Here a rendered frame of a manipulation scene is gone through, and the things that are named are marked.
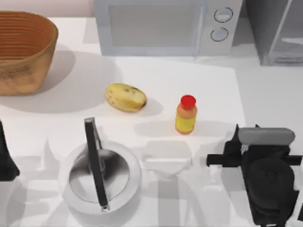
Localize round microwave knob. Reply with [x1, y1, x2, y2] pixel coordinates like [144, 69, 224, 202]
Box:
[210, 26, 230, 43]
[214, 7, 234, 22]

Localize yellow potato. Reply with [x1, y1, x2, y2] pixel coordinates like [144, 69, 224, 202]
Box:
[105, 83, 148, 114]

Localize pale microwave oven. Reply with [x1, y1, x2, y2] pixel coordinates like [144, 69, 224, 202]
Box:
[93, 0, 243, 58]

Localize microwave door handle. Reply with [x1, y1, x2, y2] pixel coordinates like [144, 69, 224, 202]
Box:
[195, 5, 206, 60]

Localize brown woven basket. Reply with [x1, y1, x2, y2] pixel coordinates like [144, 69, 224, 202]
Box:
[0, 11, 59, 96]

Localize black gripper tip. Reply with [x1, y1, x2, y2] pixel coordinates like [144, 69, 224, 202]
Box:
[0, 120, 21, 183]

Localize white kettle with black handle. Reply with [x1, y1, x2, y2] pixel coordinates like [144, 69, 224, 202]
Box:
[57, 117, 143, 222]

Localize yellow bottle with red cap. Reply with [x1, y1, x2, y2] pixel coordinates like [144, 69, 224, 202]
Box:
[175, 94, 198, 136]

